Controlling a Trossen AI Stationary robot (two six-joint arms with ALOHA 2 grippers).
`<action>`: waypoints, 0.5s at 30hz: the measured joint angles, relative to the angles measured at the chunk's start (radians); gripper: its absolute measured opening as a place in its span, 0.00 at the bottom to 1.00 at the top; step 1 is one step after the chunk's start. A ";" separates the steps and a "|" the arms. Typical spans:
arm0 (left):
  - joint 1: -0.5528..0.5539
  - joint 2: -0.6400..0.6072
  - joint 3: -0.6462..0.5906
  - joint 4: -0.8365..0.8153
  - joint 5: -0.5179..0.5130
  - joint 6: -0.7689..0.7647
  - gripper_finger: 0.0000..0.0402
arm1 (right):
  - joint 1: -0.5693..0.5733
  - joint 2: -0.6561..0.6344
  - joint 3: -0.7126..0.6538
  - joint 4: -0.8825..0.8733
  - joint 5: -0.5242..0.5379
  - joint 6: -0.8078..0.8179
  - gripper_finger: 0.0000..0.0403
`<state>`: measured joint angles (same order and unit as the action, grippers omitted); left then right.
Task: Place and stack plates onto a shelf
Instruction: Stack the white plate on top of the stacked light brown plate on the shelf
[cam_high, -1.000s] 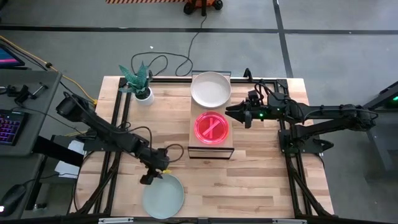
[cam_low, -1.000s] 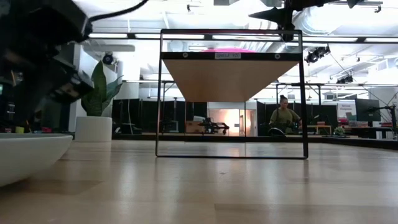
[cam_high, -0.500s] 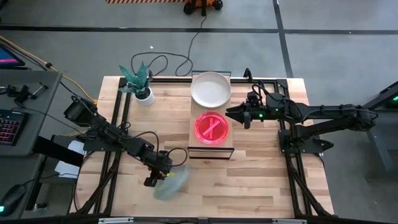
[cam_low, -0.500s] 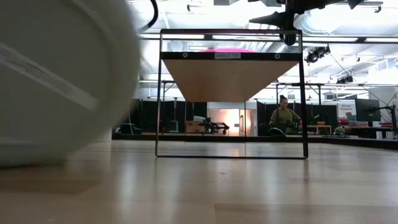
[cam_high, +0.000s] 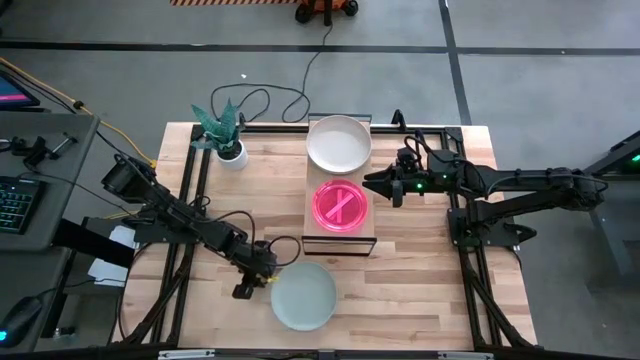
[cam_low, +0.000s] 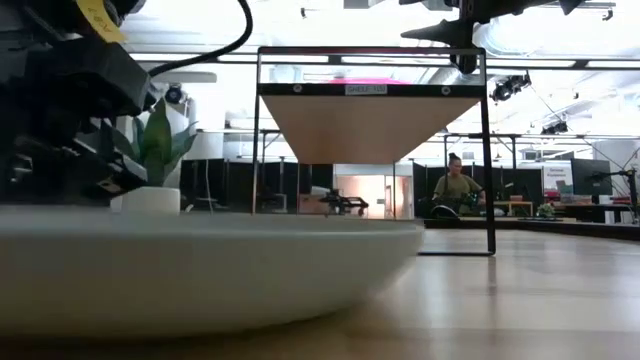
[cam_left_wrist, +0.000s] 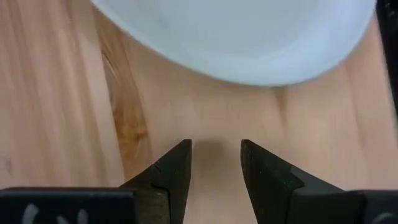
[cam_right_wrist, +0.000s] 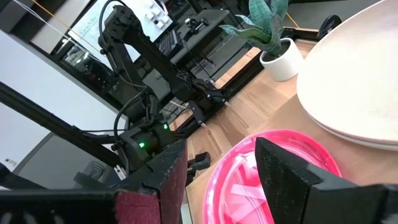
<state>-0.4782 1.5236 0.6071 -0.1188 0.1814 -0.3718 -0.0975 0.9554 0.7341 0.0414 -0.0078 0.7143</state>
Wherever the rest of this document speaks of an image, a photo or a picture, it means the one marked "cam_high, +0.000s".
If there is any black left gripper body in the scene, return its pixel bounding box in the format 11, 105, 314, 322
234, 239, 279, 284

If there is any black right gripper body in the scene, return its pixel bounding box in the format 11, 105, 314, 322
391, 160, 438, 209

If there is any white bowl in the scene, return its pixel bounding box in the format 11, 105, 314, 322
270, 261, 339, 333

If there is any pink translucent round plate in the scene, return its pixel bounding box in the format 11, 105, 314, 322
311, 179, 370, 233

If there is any off-white round plate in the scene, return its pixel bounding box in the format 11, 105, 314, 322
305, 114, 374, 176

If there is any white plant pot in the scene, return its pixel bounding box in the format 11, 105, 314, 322
216, 139, 250, 172

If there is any green snake plant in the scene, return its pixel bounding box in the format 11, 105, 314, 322
191, 97, 244, 153

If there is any white paper sheet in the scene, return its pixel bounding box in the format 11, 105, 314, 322
87, 224, 137, 288

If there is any orange black wheeled cart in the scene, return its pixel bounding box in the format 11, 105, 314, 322
294, 0, 360, 26

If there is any grey side desk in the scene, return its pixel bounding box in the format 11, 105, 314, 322
0, 110, 101, 252

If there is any black computer mouse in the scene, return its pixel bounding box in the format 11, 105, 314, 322
0, 295, 44, 347

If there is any black desk clamp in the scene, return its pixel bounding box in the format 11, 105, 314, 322
8, 131, 80, 170

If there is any backlit black keyboard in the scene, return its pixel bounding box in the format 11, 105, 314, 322
0, 175, 47, 236

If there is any monitor with pink screen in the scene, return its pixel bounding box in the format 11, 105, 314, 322
0, 68, 42, 109

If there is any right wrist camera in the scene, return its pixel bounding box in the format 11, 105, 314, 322
397, 146, 423, 174

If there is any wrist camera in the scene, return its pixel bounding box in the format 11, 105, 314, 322
231, 281, 257, 301
397, 146, 423, 174

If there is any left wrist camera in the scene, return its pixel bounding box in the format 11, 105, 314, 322
231, 281, 257, 301

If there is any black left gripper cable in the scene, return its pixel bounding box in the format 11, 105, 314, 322
219, 209, 303, 269

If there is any wooden shelf black metal frame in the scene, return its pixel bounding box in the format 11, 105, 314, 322
301, 112, 379, 258

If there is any black aluminium table frame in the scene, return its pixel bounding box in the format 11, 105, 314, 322
112, 122, 539, 352

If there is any black floor cable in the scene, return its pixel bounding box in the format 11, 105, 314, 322
209, 23, 335, 124

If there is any yellow cable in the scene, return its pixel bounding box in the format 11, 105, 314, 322
0, 56, 158, 168

